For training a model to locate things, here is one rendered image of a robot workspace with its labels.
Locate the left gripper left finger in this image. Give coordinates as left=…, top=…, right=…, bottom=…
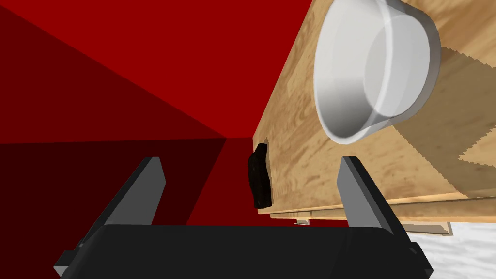
left=79, top=156, right=167, bottom=249

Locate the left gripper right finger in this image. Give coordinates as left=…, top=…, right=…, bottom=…
left=336, top=156, right=395, bottom=236

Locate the wooden table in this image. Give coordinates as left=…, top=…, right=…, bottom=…
left=252, top=0, right=496, bottom=236

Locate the black flat object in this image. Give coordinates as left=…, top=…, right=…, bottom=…
left=248, top=143, right=273, bottom=210

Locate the white bowl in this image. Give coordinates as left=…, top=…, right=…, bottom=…
left=313, top=0, right=442, bottom=145

